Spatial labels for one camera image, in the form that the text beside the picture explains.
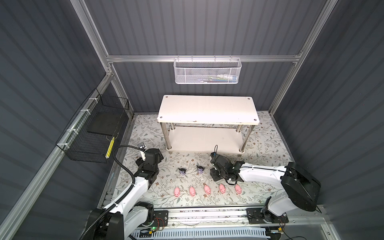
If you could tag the black pad in basket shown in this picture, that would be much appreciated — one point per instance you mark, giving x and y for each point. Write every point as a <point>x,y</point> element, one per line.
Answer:
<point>106,124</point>

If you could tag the black purple toy figure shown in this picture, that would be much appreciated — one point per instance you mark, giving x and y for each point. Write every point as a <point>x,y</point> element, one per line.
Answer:
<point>182,171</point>
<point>200,169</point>

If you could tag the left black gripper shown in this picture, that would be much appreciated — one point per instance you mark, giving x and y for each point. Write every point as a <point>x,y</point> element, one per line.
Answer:
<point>140,163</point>

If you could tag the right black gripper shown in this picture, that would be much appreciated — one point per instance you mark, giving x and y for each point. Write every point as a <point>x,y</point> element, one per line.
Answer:
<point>212,174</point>

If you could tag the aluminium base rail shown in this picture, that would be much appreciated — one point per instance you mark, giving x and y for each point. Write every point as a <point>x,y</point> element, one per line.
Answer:
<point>224,217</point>

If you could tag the white two-tier shelf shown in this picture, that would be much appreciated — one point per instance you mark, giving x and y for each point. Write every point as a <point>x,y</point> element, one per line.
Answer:
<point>199,123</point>

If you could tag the markers in white basket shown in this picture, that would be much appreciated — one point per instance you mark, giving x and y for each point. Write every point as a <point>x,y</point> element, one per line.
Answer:
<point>229,79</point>

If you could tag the white wire basket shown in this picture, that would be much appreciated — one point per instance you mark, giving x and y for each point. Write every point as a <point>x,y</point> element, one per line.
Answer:
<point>189,71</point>

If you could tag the black wire basket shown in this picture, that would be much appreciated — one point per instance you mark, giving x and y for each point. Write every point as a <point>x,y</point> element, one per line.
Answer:
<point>78,144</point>

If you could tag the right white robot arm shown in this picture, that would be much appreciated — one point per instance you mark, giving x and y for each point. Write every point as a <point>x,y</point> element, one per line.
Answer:
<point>299,189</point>

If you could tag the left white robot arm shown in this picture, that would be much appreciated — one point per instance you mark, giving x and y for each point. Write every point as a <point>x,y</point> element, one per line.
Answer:
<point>126,198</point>

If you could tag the pink pig toy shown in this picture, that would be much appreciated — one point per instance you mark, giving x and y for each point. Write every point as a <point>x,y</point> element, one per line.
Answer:
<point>207,189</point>
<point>222,188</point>
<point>192,191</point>
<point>177,192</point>
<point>238,190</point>

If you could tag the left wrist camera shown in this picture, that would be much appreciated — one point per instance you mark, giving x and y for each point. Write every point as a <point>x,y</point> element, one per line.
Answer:
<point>143,147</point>

